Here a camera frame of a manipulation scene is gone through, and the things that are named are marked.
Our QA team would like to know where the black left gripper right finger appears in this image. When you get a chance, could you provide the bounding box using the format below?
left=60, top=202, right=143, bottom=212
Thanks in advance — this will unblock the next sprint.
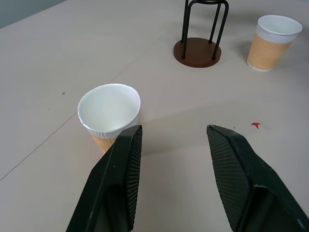
left=206, top=124, right=309, bottom=232

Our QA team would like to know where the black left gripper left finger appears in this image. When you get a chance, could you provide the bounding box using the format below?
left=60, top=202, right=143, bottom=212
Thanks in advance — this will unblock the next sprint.
left=65, top=125, right=143, bottom=232

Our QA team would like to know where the orange white ribbed paper cup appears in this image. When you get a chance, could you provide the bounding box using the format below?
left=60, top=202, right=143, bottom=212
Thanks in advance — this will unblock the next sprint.
left=77, top=83, right=141, bottom=154
left=247, top=15, right=303, bottom=73

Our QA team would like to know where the black stand with wooden base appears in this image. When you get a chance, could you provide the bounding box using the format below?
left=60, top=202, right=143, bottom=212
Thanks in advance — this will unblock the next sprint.
left=173, top=0, right=229, bottom=68

